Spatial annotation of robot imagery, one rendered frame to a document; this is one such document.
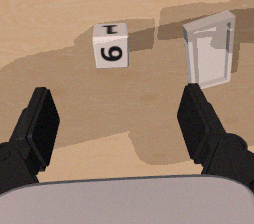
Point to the grey number cube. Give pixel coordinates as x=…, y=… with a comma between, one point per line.
x=111, y=45

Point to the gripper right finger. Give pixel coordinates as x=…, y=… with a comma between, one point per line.
x=220, y=153

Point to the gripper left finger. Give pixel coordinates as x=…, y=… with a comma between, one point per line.
x=31, y=144

